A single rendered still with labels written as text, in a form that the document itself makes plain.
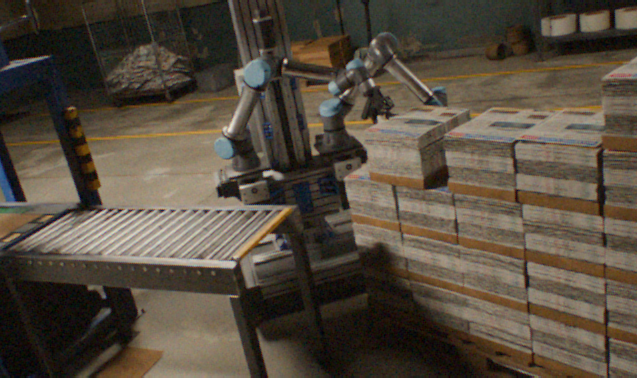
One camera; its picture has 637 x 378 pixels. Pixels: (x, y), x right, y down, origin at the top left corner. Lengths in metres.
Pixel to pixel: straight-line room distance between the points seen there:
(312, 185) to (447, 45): 6.29
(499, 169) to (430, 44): 7.20
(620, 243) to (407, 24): 7.55
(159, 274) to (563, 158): 1.53
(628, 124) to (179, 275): 1.63
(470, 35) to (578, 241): 7.18
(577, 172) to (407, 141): 0.67
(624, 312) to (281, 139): 1.88
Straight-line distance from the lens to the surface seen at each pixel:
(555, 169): 2.27
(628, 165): 2.16
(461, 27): 9.36
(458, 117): 2.73
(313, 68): 3.06
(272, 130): 3.43
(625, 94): 2.10
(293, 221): 2.74
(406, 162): 2.60
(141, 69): 10.44
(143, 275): 2.63
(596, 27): 8.57
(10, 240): 3.36
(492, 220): 2.49
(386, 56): 3.19
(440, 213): 2.62
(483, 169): 2.41
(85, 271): 2.85
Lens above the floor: 1.80
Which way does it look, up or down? 20 degrees down
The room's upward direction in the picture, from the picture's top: 11 degrees counter-clockwise
